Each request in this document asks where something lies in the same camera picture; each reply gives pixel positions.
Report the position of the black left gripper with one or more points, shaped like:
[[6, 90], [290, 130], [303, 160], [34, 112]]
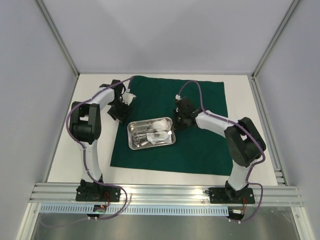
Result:
[[121, 115]]

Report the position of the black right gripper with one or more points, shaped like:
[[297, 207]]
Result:
[[180, 120]]

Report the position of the white gauze pad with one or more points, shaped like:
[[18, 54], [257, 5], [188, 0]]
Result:
[[160, 125]]

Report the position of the clear suture packet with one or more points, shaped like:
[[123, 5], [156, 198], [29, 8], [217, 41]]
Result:
[[150, 137], [162, 135]]

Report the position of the stainless steel instrument tray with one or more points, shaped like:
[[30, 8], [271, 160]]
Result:
[[169, 141]]

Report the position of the steel scissors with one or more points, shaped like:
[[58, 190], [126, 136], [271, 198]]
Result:
[[140, 136], [140, 144]]

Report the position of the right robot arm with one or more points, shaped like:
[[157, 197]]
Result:
[[244, 142]]

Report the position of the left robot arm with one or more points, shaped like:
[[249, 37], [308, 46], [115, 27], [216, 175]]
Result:
[[84, 125]]

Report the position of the dark green surgical drape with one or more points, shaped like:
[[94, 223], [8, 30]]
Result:
[[196, 151]]

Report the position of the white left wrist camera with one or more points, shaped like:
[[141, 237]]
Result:
[[128, 97]]

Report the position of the left aluminium frame post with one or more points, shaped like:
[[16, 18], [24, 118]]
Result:
[[57, 36]]

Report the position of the aluminium frame post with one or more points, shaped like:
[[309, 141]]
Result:
[[57, 36], [276, 36]]

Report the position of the aluminium front rail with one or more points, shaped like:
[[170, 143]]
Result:
[[176, 195]]

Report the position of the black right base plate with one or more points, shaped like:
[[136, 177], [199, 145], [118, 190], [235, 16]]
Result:
[[225, 195]]

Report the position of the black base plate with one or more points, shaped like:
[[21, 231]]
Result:
[[97, 193], [225, 195]]

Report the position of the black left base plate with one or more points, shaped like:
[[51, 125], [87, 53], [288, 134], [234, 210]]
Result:
[[97, 193]]

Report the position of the slotted white cable duct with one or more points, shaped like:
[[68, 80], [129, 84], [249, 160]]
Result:
[[163, 210]]

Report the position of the right aluminium frame post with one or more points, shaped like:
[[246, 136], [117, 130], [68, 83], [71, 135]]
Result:
[[276, 36]]

